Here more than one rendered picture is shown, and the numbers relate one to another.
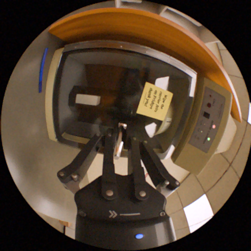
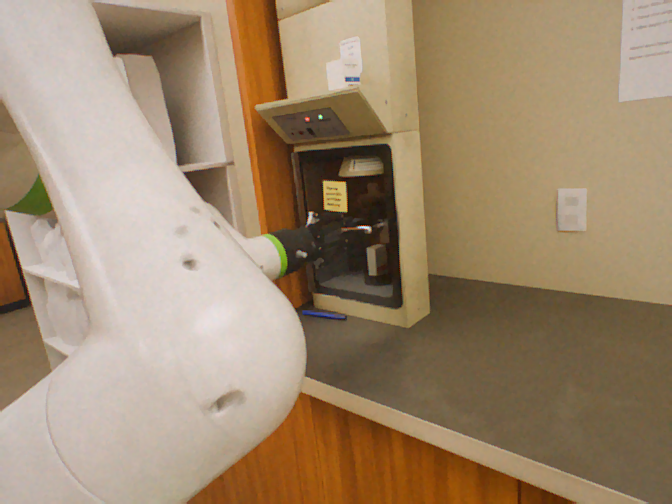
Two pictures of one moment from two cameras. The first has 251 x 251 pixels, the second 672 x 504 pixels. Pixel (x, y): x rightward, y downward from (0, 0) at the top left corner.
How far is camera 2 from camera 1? 1.02 m
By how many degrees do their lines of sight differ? 67
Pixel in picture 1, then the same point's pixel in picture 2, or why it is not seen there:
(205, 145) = (328, 115)
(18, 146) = (347, 348)
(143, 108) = (342, 207)
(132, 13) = not seen: hidden behind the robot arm
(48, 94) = (355, 309)
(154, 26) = (274, 217)
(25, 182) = (366, 370)
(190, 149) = (351, 127)
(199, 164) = (347, 104)
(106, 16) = not seen: hidden behind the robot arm
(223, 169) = not seen: outside the picture
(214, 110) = (297, 125)
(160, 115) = (342, 188)
